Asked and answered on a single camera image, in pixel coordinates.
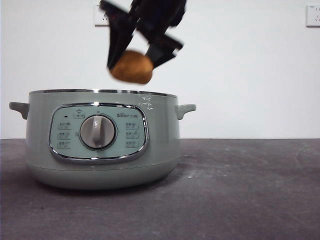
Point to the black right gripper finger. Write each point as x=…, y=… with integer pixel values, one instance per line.
x=160, y=56
x=120, y=42

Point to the brown potato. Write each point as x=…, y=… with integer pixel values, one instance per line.
x=132, y=67

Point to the pale green electric cooking pot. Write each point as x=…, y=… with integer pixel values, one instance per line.
x=162, y=125

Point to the white wall socket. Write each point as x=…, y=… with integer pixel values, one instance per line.
x=313, y=16
x=99, y=20

